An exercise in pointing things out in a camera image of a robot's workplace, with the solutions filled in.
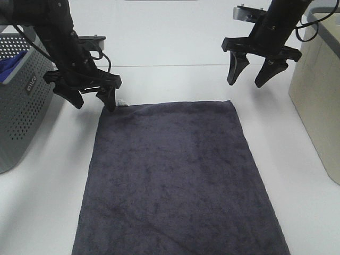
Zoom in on dark grey towel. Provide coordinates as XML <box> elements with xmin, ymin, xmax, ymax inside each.
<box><xmin>72</xmin><ymin>101</ymin><xmax>290</xmax><ymax>254</ymax></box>

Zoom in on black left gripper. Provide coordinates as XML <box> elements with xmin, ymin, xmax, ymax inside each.
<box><xmin>43</xmin><ymin>67</ymin><xmax>122</xmax><ymax>112</ymax></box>

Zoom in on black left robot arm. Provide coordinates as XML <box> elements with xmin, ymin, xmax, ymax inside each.
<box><xmin>1</xmin><ymin>1</ymin><xmax>122</xmax><ymax>112</ymax></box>

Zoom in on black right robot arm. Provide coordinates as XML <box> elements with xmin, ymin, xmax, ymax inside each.
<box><xmin>222</xmin><ymin>0</ymin><xmax>311</xmax><ymax>88</ymax></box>

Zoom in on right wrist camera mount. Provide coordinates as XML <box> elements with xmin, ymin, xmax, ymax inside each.
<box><xmin>233</xmin><ymin>5</ymin><xmax>267</xmax><ymax>23</ymax></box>

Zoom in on blue cloth in basket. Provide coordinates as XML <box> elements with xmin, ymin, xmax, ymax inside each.
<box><xmin>1</xmin><ymin>51</ymin><xmax>27</xmax><ymax>82</ymax></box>

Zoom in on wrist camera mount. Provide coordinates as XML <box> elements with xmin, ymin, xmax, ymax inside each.
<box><xmin>233</xmin><ymin>5</ymin><xmax>267</xmax><ymax>23</ymax></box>
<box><xmin>78</xmin><ymin>35</ymin><xmax>107</xmax><ymax>52</ymax></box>

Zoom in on grey perforated plastic basket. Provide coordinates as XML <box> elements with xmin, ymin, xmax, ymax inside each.
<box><xmin>1</xmin><ymin>32</ymin><xmax>64</xmax><ymax>173</ymax></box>

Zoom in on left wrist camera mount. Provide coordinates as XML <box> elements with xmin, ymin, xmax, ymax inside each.
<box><xmin>78</xmin><ymin>35</ymin><xmax>107</xmax><ymax>52</ymax></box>

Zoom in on beige basket with grey rim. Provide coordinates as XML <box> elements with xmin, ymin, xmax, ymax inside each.
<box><xmin>288</xmin><ymin>10</ymin><xmax>339</xmax><ymax>183</ymax></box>

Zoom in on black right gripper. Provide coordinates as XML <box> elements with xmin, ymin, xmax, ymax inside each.
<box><xmin>222</xmin><ymin>25</ymin><xmax>302</xmax><ymax>88</ymax></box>

